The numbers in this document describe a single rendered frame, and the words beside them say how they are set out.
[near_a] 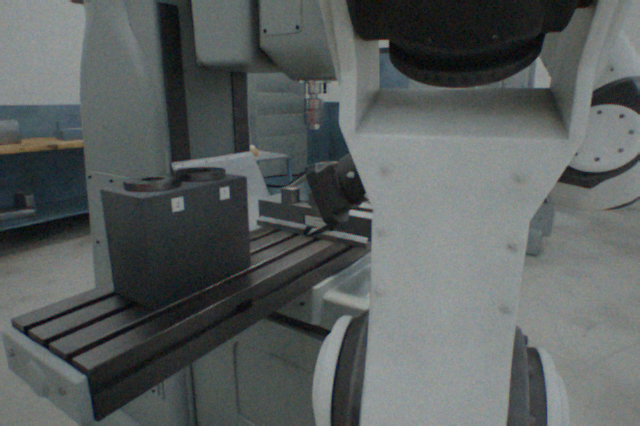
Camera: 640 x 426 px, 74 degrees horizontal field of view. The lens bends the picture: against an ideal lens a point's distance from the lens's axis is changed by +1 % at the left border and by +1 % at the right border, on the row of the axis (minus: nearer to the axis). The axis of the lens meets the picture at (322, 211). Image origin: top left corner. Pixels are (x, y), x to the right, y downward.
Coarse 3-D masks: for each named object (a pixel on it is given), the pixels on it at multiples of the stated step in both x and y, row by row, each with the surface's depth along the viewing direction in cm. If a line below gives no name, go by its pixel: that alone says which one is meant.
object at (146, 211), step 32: (128, 192) 66; (160, 192) 66; (192, 192) 70; (224, 192) 75; (128, 224) 66; (160, 224) 65; (192, 224) 71; (224, 224) 77; (128, 256) 68; (160, 256) 66; (192, 256) 72; (224, 256) 78; (128, 288) 70; (160, 288) 67; (192, 288) 73
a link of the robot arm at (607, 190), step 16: (560, 176) 46; (576, 176) 45; (592, 176) 44; (608, 176) 44; (624, 176) 44; (560, 192) 48; (576, 192) 47; (592, 192) 46; (608, 192) 46; (624, 192) 47; (576, 208) 50; (592, 208) 49; (608, 208) 50
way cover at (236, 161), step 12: (216, 156) 128; (228, 156) 131; (240, 156) 135; (252, 156) 139; (180, 168) 116; (228, 168) 130; (240, 168) 134; (252, 168) 138; (252, 180) 136; (252, 192) 134; (264, 192) 138; (252, 204) 131; (252, 216) 128; (252, 228) 125
